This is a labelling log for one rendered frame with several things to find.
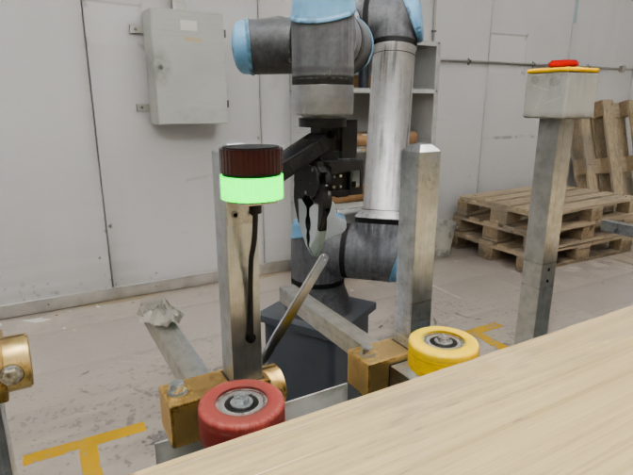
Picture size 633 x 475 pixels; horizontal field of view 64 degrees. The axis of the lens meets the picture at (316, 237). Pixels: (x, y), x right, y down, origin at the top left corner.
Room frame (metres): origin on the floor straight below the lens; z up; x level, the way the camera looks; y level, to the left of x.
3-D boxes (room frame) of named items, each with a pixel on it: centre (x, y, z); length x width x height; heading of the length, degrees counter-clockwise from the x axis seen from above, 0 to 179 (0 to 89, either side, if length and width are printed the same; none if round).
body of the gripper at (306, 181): (0.78, -0.02, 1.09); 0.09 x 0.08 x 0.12; 121
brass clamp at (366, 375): (0.63, -0.11, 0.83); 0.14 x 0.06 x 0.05; 120
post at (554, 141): (0.78, -0.36, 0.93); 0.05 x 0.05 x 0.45; 30
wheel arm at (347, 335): (0.71, -0.05, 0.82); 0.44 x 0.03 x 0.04; 30
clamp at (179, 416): (0.51, 0.10, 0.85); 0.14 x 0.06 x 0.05; 120
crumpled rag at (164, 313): (0.71, 0.24, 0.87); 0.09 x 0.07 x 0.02; 30
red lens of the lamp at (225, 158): (0.48, 0.06, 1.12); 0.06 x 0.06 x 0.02
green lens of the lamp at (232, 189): (0.48, 0.06, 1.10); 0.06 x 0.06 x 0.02
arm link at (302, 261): (1.35, -0.01, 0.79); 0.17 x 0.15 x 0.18; 73
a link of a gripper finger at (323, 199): (0.74, 0.00, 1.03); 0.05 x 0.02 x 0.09; 31
